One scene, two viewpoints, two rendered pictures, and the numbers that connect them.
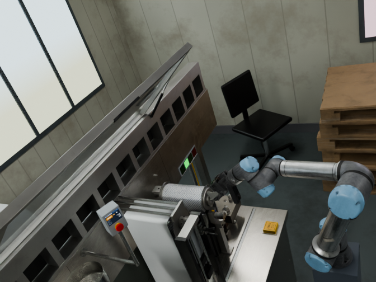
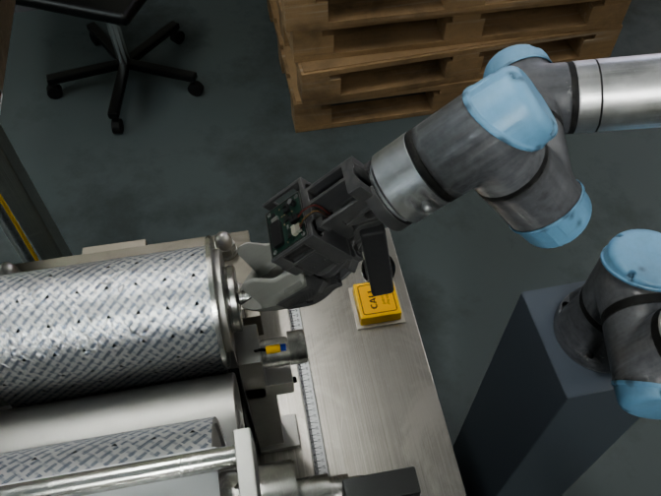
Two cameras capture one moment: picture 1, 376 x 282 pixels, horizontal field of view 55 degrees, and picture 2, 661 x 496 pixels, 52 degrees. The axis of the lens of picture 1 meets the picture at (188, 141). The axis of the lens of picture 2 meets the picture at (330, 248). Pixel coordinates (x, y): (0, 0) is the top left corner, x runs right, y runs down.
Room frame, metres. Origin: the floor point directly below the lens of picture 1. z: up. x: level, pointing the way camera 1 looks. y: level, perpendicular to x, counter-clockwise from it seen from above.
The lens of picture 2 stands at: (1.10, 0.18, 1.89)
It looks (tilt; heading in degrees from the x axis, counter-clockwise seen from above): 55 degrees down; 315
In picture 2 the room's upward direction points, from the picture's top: straight up
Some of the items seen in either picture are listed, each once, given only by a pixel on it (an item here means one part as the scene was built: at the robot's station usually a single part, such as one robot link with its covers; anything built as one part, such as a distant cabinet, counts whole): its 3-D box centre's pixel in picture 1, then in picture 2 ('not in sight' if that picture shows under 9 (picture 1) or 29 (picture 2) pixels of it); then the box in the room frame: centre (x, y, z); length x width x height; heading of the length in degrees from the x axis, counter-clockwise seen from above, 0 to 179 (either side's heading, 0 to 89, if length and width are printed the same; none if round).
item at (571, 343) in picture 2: (335, 248); (609, 316); (1.15, -0.51, 0.95); 0.15 x 0.15 x 0.10
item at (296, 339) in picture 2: (222, 215); (297, 346); (1.38, -0.05, 1.18); 0.04 x 0.02 x 0.04; 145
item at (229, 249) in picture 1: (221, 231); (272, 395); (1.40, -0.02, 1.05); 0.06 x 0.05 x 0.31; 55
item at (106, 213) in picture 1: (113, 219); not in sight; (1.02, 0.34, 1.66); 0.07 x 0.07 x 0.10; 30
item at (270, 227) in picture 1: (270, 227); (376, 301); (1.45, -0.29, 0.91); 0.07 x 0.07 x 0.02; 55
